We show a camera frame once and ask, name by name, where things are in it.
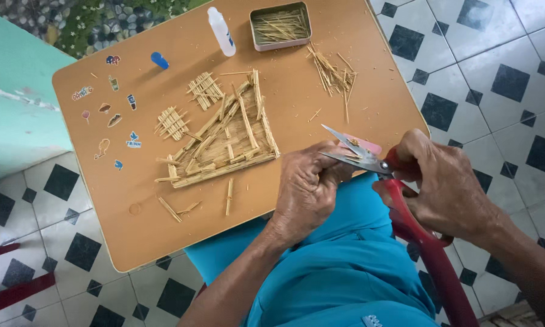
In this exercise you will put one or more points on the heap of sticks in tin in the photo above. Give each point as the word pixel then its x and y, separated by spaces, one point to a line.
pixel 279 26

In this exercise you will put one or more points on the rectangular metal tin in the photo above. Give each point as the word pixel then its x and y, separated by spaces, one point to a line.
pixel 256 32

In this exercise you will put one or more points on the brown woven doormat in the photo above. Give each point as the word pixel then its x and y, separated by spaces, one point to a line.
pixel 513 317

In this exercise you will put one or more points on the pink tin lid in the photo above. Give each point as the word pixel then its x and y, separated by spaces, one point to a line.
pixel 368 145

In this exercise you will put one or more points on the blue bottle cap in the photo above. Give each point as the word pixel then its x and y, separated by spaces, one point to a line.
pixel 160 60

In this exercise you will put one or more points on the pebble print mat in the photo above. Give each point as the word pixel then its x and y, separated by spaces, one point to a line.
pixel 104 22

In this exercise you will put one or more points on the small straw stick lattice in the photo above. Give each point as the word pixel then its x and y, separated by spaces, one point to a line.
pixel 172 122
pixel 204 90

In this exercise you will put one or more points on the turquoise painted ledge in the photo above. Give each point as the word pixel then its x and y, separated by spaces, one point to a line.
pixel 18 91

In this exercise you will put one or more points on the dark red stool frame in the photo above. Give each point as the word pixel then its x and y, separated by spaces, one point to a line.
pixel 13 293

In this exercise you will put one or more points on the person's blue clothing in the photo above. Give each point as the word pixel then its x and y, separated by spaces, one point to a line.
pixel 345 272

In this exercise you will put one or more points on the large straw stick model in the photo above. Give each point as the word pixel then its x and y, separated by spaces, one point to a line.
pixel 227 145

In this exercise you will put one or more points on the loose pile of straw sticks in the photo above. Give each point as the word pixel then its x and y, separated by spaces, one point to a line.
pixel 331 75

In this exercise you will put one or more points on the person's right hand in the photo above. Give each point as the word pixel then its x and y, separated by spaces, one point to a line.
pixel 449 190

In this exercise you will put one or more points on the person's left hand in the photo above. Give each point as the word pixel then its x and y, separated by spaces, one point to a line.
pixel 299 190

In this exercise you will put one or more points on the dark red plastic chair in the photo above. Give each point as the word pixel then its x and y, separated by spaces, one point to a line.
pixel 449 281

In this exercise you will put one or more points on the glued straw stick bundle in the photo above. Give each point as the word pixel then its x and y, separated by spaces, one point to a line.
pixel 169 209
pixel 229 197
pixel 190 208

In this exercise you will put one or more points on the white glue bottle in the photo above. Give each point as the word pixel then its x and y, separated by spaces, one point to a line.
pixel 221 34

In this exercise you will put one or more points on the short straw stick piece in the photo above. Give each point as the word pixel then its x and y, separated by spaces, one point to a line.
pixel 353 157

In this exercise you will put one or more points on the group of small colourful stickers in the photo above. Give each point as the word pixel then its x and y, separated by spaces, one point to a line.
pixel 133 141

